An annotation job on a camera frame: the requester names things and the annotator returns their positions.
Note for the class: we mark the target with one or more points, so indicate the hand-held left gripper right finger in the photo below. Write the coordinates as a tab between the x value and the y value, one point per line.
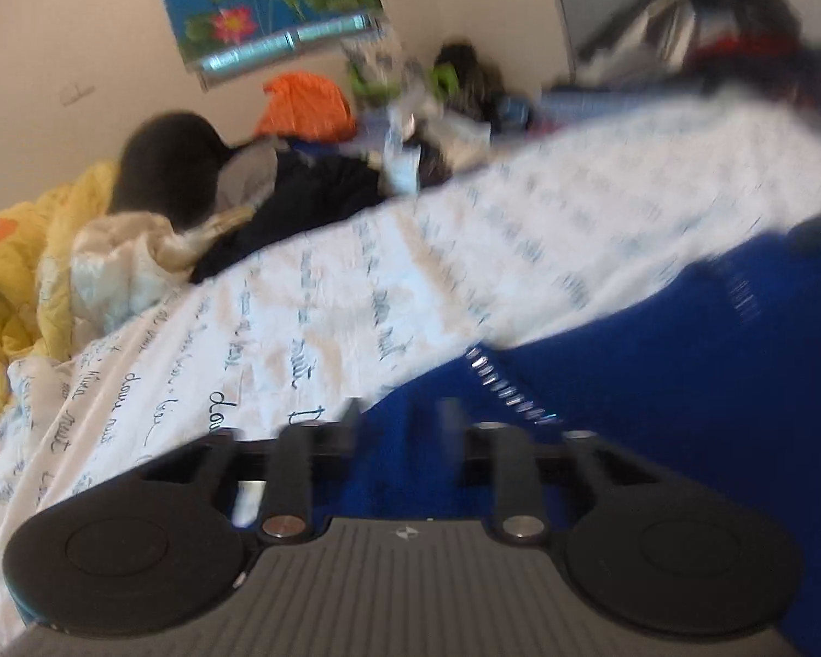
450	424

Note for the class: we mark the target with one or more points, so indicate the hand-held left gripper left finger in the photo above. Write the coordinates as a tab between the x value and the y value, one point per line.
351	424

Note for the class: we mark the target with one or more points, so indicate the blue garment with striped trim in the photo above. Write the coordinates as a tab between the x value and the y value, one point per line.
657	390

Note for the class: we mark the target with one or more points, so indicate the black clothes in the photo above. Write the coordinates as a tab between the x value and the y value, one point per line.
315	198

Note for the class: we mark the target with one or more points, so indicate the pile of dark clothes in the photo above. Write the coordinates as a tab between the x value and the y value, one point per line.
725	20

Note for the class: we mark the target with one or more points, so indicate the white printed bed sheet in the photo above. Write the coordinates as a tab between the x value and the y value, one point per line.
451	253

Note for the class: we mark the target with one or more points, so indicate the grey cloth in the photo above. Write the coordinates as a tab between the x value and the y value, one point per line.
246	174

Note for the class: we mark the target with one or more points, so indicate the cream cloth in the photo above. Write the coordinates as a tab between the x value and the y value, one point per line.
123	253

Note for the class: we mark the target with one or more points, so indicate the dark round cushion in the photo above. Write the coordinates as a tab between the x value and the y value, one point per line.
164	171

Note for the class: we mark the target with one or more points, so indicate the heap of mixed small clutter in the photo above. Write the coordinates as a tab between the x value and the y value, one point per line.
445	109

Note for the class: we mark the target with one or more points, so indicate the orange bag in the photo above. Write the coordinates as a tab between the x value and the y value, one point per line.
308	106

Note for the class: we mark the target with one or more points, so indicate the yellow quilt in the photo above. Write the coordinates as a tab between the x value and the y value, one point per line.
14	287

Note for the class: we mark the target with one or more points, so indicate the grey board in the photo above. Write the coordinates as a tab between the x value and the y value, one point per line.
588	20

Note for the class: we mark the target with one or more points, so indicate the lotus flower wall poster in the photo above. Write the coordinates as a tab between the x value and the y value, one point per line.
267	0

